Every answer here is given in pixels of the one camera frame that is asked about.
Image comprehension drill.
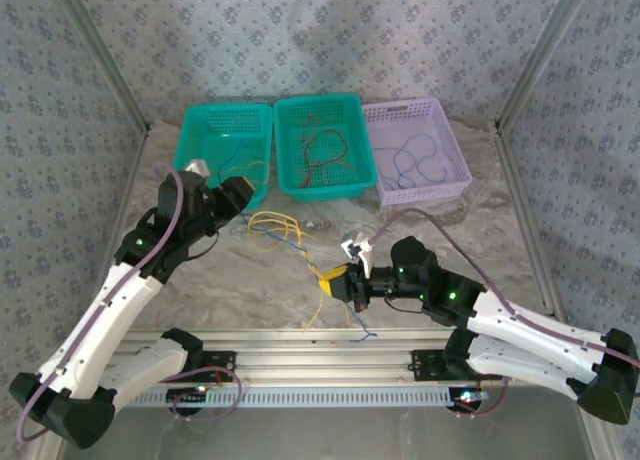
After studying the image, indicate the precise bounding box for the yellow cable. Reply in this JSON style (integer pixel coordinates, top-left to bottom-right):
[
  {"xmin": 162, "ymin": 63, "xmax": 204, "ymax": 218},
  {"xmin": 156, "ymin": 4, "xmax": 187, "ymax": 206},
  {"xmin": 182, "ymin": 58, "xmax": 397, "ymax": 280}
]
[
  {"xmin": 232, "ymin": 159, "xmax": 319, "ymax": 254},
  {"xmin": 247, "ymin": 209, "xmax": 351, "ymax": 331}
]

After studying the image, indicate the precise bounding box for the red cable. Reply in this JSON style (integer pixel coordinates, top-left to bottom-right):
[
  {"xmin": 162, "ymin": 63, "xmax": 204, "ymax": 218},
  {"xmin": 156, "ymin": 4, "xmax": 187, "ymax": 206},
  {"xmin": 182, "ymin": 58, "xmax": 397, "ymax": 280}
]
[
  {"xmin": 298, "ymin": 114, "xmax": 349, "ymax": 189},
  {"xmin": 297, "ymin": 157, "xmax": 357, "ymax": 190}
]

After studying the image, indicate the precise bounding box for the teal plastic basket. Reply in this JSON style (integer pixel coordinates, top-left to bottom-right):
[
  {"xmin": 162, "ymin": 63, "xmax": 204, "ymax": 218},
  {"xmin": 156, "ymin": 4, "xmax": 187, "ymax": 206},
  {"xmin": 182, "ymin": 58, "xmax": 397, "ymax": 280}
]
[
  {"xmin": 273, "ymin": 94, "xmax": 379, "ymax": 204},
  {"xmin": 172, "ymin": 103, "xmax": 275, "ymax": 206}
]

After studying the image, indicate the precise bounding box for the lilac plastic basket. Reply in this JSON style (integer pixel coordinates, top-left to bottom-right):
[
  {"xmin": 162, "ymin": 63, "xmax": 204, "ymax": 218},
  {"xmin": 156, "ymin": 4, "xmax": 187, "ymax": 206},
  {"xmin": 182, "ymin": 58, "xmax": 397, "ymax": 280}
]
[{"xmin": 360, "ymin": 97, "xmax": 474, "ymax": 206}]

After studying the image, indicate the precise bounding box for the right black controller board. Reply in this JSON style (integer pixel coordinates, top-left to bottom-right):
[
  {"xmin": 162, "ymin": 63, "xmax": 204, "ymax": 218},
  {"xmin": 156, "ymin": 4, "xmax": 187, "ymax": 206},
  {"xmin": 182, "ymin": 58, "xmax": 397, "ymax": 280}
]
[{"xmin": 446, "ymin": 387, "xmax": 489, "ymax": 414}]

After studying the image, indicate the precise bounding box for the black controller board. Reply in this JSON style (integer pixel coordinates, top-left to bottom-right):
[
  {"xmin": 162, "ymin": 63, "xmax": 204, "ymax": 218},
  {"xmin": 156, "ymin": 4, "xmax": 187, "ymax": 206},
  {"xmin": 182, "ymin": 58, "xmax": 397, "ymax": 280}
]
[
  {"xmin": 446, "ymin": 387, "xmax": 489, "ymax": 414},
  {"xmin": 166, "ymin": 386, "xmax": 210, "ymax": 414}
]

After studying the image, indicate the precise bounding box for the left black controller board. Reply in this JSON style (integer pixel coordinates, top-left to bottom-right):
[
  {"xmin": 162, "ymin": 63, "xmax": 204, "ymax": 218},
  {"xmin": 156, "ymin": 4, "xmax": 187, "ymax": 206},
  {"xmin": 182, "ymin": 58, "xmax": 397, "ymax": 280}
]
[{"xmin": 166, "ymin": 386, "xmax": 210, "ymax": 414}]

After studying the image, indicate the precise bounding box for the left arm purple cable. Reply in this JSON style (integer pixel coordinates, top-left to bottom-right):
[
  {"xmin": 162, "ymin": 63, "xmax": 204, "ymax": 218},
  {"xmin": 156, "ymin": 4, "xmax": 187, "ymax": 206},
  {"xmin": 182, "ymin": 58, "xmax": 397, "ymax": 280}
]
[{"xmin": 17, "ymin": 163, "xmax": 184, "ymax": 443}]

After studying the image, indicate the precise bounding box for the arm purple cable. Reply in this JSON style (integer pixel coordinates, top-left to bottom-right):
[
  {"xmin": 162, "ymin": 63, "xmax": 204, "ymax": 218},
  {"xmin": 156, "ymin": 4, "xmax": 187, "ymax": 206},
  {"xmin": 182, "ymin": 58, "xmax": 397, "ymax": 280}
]
[
  {"xmin": 368, "ymin": 208, "xmax": 640, "ymax": 369},
  {"xmin": 17, "ymin": 163, "xmax": 184, "ymax": 443}
]

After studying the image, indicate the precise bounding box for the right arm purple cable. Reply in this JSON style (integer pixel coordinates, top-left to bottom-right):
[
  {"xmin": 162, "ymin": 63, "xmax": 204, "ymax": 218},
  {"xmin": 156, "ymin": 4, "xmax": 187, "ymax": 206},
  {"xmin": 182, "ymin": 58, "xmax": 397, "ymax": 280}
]
[{"xmin": 368, "ymin": 208, "xmax": 640, "ymax": 369}]

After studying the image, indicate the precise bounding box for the aluminium table edge rail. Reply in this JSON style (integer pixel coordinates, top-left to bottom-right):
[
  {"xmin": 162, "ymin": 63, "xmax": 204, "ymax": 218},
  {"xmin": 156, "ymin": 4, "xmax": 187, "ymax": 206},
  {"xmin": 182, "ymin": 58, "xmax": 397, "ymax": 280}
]
[
  {"xmin": 494, "ymin": 127, "xmax": 621, "ymax": 460},
  {"xmin": 82, "ymin": 127, "xmax": 151, "ymax": 331}
]

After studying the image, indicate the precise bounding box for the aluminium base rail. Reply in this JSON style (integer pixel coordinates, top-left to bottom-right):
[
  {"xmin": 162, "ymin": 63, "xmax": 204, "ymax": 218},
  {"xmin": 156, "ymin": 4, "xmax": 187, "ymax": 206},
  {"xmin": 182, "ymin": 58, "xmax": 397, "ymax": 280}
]
[{"xmin": 82, "ymin": 326, "xmax": 601, "ymax": 399}]

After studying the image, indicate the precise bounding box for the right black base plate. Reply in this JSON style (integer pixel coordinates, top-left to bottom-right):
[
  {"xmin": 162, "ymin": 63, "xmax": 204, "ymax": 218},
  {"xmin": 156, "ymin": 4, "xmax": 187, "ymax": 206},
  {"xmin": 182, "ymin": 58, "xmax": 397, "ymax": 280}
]
[{"xmin": 410, "ymin": 348, "xmax": 504, "ymax": 381}]

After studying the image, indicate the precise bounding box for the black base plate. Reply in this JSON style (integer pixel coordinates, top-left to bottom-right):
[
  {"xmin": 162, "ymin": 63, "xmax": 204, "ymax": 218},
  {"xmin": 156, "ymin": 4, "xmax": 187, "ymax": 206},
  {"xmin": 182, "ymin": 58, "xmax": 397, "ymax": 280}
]
[
  {"xmin": 144, "ymin": 348, "xmax": 237, "ymax": 384},
  {"xmin": 410, "ymin": 348, "xmax": 504, "ymax": 381}
]

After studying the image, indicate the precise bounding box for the white slotted cable duct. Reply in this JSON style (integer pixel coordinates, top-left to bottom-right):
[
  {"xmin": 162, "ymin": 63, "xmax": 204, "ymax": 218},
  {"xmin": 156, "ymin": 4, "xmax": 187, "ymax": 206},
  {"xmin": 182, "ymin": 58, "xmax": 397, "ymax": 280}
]
[{"xmin": 114, "ymin": 389, "xmax": 481, "ymax": 409}]

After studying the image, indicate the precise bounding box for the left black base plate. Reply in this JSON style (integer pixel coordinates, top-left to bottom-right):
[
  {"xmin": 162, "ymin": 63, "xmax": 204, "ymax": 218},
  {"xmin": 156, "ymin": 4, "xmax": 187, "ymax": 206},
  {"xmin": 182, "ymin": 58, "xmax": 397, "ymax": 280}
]
[{"xmin": 144, "ymin": 348, "xmax": 237, "ymax": 384}]

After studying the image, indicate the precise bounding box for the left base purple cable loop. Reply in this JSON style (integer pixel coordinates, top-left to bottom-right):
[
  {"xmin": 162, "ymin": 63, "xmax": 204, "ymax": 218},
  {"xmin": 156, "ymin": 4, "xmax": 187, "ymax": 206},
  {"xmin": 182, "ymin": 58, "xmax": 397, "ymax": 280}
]
[{"xmin": 171, "ymin": 368, "xmax": 242, "ymax": 424}]

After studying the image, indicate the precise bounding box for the aluminium frame post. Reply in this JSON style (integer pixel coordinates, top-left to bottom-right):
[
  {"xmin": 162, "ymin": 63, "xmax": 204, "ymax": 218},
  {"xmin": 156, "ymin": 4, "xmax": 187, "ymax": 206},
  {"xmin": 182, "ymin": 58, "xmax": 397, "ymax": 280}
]
[
  {"xmin": 47, "ymin": 0, "xmax": 153, "ymax": 134},
  {"xmin": 493, "ymin": 0, "xmax": 599, "ymax": 134}
]

